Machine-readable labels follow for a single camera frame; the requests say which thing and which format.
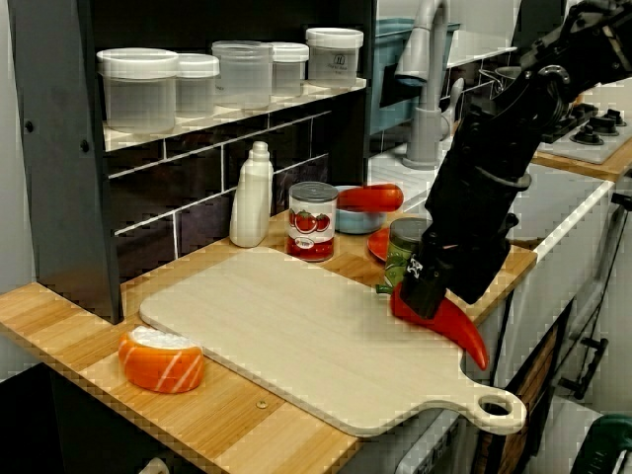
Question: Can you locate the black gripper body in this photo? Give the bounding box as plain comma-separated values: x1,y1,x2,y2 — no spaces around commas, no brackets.
424,165,532,248

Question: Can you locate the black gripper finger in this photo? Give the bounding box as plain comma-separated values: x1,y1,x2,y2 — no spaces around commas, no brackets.
398,231,453,320
446,239,513,305

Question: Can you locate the red toy chili pepper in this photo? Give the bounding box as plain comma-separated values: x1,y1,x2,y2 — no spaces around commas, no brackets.
375,283,490,371

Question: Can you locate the clear lidless plastic jar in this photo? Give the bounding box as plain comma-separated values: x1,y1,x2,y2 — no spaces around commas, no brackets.
211,39,275,110

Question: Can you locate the green peas tin can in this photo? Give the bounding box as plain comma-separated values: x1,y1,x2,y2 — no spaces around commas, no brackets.
383,218,432,292

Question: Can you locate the red round plate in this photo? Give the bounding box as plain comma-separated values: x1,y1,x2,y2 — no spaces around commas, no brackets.
366,226,431,264

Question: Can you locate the light blue bowl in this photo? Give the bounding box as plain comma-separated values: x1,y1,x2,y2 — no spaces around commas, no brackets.
335,185,388,235

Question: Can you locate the grey toy faucet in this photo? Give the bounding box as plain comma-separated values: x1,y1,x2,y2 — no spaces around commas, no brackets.
394,0,466,172

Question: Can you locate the white toy sink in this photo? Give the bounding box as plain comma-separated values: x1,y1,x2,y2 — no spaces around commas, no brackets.
367,135,618,391

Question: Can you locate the red toy sausage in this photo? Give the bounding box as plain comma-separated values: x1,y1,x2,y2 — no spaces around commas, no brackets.
337,183,405,213

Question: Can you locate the brown wood grain door panel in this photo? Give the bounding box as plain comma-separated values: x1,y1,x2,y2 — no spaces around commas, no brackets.
471,298,577,474

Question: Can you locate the light wooden cutting board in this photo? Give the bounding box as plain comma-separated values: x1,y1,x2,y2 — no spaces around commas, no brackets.
138,246,527,436

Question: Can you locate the tomato print tin can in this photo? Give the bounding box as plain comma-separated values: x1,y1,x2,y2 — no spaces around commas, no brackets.
287,181,339,263

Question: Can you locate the toy stove cooktop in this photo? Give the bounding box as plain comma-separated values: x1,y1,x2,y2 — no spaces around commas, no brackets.
532,101,632,167

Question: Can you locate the black stove knob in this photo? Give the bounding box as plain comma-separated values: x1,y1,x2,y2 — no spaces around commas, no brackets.
592,108,628,137
570,122,606,147

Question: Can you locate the black thin stand rod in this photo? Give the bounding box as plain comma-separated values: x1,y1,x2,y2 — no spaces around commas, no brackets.
567,191,632,347

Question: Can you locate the grey dispenser panel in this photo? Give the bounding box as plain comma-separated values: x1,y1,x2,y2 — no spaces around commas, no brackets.
394,412,465,474

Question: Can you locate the white detergent bottle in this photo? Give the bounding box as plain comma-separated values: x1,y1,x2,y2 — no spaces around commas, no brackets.
229,140,275,248

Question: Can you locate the dark kitchen side panel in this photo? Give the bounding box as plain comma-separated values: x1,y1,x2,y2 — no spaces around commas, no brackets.
511,0,569,55

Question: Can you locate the tall white lidded jar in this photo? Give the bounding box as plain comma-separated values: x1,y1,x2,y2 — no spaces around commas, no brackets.
304,27,365,83

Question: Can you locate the small white lidded jar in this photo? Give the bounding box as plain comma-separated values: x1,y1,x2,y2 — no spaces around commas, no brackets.
270,41,310,98

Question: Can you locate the salmon sushi toy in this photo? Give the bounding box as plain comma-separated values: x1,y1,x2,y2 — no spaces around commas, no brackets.
117,325,205,395

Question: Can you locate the white lidded plastic jar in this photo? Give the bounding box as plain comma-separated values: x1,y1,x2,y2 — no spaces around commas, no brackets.
175,52,220,119

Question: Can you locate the wide white lidded jar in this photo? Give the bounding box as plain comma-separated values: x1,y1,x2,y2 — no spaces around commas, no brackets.
96,47,180,134

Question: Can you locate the dark grey shelf unit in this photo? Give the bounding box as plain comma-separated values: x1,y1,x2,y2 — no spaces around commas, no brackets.
7,0,379,326

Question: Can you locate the black oven door handle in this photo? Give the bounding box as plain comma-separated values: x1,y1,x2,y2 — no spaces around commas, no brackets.
557,337,610,401

